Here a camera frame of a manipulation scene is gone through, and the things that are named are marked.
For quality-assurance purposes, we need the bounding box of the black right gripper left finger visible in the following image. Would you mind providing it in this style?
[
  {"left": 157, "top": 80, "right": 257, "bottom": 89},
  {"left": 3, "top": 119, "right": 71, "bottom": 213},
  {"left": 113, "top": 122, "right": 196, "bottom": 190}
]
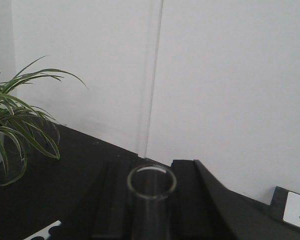
[{"left": 91, "top": 161, "right": 130, "bottom": 240}]

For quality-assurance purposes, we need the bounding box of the green spider plant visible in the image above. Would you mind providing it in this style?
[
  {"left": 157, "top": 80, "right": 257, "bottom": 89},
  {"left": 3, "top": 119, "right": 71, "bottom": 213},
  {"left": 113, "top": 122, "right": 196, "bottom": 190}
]
[{"left": 0, "top": 60, "right": 75, "bottom": 187}]

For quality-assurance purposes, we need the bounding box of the white test tube rack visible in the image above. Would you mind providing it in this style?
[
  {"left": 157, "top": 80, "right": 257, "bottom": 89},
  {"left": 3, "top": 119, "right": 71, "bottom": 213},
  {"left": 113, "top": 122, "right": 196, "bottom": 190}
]
[{"left": 24, "top": 220, "right": 62, "bottom": 240}]

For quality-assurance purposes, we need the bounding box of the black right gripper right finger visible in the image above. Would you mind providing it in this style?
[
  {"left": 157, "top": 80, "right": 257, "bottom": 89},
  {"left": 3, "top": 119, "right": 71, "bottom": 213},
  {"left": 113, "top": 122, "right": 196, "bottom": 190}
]
[{"left": 171, "top": 159, "right": 243, "bottom": 240}]

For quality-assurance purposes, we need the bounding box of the white wall cable conduit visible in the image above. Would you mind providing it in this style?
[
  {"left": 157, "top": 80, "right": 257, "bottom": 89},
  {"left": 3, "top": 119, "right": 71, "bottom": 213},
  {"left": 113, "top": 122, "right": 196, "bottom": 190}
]
[{"left": 137, "top": 0, "right": 165, "bottom": 158}]

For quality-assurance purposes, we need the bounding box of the white wall socket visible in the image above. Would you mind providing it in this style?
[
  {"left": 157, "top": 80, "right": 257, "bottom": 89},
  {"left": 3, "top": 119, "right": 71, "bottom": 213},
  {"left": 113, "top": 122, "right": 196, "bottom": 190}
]
[{"left": 282, "top": 191, "right": 300, "bottom": 228}]

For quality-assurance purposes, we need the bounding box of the tall clear test tube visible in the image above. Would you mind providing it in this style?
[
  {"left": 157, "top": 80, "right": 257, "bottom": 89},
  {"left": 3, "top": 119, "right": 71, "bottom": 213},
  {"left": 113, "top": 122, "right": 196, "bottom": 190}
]
[{"left": 127, "top": 163, "right": 177, "bottom": 240}]

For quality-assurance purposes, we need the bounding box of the black socket mounting block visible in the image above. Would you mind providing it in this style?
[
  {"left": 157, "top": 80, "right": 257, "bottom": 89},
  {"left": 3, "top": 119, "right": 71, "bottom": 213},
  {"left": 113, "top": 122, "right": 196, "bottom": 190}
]
[{"left": 269, "top": 186, "right": 300, "bottom": 231}]

